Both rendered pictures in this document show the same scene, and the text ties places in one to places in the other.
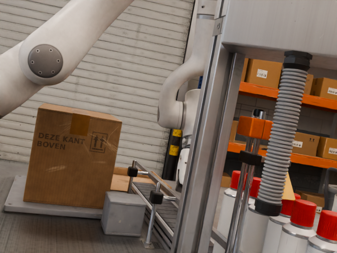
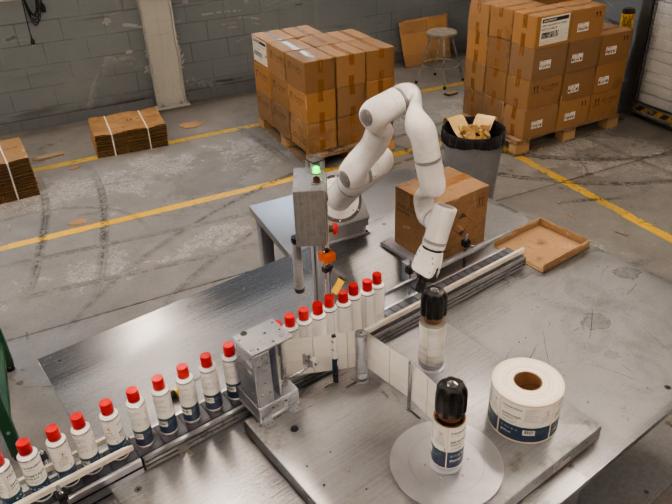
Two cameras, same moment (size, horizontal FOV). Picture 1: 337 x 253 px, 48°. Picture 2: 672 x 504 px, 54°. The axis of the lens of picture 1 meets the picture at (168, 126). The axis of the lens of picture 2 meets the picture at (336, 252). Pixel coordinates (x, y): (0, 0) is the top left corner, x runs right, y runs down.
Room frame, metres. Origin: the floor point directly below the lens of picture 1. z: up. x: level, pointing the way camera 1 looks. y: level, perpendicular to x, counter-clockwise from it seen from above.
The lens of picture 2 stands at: (0.05, -1.90, 2.34)
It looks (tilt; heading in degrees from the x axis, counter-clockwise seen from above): 32 degrees down; 72
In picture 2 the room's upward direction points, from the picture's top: 2 degrees counter-clockwise
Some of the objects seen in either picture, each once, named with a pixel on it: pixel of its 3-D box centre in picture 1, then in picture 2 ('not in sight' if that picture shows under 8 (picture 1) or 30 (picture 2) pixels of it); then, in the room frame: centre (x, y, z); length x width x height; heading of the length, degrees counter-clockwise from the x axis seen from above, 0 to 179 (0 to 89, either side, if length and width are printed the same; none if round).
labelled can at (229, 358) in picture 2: not in sight; (232, 370); (0.21, -0.34, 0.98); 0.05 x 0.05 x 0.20
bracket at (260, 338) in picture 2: not in sight; (262, 337); (0.31, -0.41, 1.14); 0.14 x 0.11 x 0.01; 18
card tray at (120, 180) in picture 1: (132, 179); (541, 243); (1.63, 0.11, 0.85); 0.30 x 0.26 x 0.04; 18
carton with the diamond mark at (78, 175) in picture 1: (72, 151); (440, 214); (1.24, 0.29, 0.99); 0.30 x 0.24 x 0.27; 16
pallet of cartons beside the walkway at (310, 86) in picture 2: not in sight; (321, 90); (1.77, 3.60, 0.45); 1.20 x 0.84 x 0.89; 98
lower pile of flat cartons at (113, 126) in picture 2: not in sight; (127, 131); (0.08, 4.25, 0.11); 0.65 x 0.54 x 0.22; 4
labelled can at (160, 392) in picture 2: not in sight; (163, 404); (0.00, -0.41, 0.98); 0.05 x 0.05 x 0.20
